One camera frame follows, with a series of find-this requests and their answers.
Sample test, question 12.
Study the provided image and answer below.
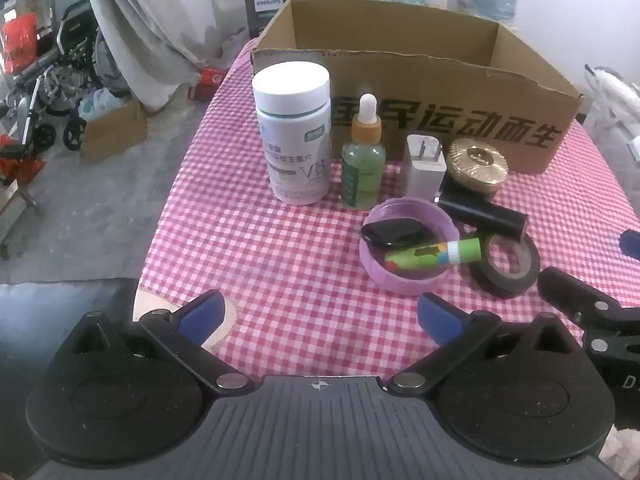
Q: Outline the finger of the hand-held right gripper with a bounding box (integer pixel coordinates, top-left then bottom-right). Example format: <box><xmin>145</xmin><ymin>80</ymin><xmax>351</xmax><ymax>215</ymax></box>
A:
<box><xmin>537</xmin><ymin>266</ymin><xmax>626</xmax><ymax>328</ymax></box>
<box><xmin>619</xmin><ymin>230</ymin><xmax>640</xmax><ymax>262</ymax></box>

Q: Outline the gold round compact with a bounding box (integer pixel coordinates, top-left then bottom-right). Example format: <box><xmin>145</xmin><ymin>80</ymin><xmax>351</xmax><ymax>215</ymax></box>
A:
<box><xmin>444</xmin><ymin>137</ymin><xmax>510</xmax><ymax>196</ymax></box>

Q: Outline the small cardboard box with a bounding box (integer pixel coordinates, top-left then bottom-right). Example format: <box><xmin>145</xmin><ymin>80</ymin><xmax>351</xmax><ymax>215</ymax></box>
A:
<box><xmin>80</xmin><ymin>100</ymin><xmax>149</xmax><ymax>161</ymax></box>

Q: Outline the green dropper bottle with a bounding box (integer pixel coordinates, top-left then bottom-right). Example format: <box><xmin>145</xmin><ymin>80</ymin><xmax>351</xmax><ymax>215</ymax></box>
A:
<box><xmin>341</xmin><ymin>93</ymin><xmax>387</xmax><ymax>209</ymax></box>

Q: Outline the beige scalloped round mat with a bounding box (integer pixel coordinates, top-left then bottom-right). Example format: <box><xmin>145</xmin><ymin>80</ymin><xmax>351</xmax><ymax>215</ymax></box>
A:
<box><xmin>132</xmin><ymin>282</ymin><xmax>242</xmax><ymax>353</ymax></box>

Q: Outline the red plastic bag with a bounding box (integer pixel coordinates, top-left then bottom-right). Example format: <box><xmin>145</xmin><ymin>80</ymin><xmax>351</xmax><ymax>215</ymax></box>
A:
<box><xmin>2</xmin><ymin>12</ymin><xmax>38</xmax><ymax>73</ymax></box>

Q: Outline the black key fob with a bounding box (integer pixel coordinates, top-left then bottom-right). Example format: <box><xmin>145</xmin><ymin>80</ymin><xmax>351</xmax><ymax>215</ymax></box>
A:
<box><xmin>361</xmin><ymin>218</ymin><xmax>425</xmax><ymax>248</ymax></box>

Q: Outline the white charger plug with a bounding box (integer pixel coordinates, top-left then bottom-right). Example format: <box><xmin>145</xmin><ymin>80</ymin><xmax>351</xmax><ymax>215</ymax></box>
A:
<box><xmin>404</xmin><ymin>134</ymin><xmax>448</xmax><ymax>200</ymax></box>

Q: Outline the black cylinder tube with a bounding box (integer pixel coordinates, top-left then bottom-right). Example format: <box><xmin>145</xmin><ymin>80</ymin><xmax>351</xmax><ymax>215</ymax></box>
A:
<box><xmin>437</xmin><ymin>182</ymin><xmax>530</xmax><ymax>236</ymax></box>

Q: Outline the red plastic object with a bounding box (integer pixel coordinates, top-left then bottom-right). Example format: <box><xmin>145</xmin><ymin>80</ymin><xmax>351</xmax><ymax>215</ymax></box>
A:
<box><xmin>0</xmin><ymin>135</ymin><xmax>46</xmax><ymax>181</ymax></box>

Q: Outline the beige curtain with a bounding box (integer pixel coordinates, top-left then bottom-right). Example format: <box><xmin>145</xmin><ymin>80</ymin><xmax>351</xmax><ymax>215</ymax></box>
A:
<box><xmin>80</xmin><ymin>0</ymin><xmax>251</xmax><ymax>111</ymax></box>

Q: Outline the white plastic bag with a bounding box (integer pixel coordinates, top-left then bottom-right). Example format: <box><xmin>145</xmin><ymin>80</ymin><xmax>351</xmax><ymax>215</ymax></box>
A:
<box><xmin>582</xmin><ymin>64</ymin><xmax>640</xmax><ymax>171</ymax></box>

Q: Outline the green glue stick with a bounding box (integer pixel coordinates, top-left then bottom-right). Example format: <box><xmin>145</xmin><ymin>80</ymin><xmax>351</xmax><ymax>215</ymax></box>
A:
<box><xmin>384</xmin><ymin>237</ymin><xmax>482</xmax><ymax>272</ymax></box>

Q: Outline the purple plastic lid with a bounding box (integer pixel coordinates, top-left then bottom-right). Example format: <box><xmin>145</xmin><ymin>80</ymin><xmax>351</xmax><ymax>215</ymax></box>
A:
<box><xmin>359</xmin><ymin>197</ymin><xmax>462</xmax><ymax>296</ymax></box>

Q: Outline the red packet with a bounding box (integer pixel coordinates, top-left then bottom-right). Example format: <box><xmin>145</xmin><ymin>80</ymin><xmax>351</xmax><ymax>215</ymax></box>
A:
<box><xmin>190</xmin><ymin>66</ymin><xmax>223</xmax><ymax>101</ymax></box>

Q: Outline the folded wheelchair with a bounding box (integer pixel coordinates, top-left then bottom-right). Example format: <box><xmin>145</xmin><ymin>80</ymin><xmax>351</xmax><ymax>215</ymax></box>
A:
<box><xmin>10</xmin><ymin>0</ymin><xmax>106</xmax><ymax>153</ymax></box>

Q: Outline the light blue plastic bag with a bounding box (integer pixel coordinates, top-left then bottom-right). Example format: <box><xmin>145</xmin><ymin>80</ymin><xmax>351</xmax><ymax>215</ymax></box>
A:
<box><xmin>80</xmin><ymin>89</ymin><xmax>123</xmax><ymax>121</ymax></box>

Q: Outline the brown cardboard box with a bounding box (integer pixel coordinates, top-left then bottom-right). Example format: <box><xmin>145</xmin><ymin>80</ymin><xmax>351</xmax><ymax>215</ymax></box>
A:
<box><xmin>250</xmin><ymin>0</ymin><xmax>585</xmax><ymax>176</ymax></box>

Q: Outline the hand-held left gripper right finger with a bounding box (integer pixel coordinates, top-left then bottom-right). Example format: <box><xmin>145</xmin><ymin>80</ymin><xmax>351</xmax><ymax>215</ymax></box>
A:
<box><xmin>386</xmin><ymin>291</ymin><xmax>583</xmax><ymax>397</ymax></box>

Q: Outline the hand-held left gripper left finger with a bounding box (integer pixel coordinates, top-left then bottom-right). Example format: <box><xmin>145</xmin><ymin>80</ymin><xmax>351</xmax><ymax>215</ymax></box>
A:
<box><xmin>65</xmin><ymin>289</ymin><xmax>255</xmax><ymax>397</ymax></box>

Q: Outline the white pill bottle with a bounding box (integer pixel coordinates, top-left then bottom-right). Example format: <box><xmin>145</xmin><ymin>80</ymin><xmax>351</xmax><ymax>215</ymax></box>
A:
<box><xmin>251</xmin><ymin>61</ymin><xmax>332</xmax><ymax>206</ymax></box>

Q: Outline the black tape roll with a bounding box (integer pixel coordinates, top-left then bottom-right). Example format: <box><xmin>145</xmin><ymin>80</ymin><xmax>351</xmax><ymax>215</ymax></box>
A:
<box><xmin>468</xmin><ymin>232</ymin><xmax>542</xmax><ymax>300</ymax></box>

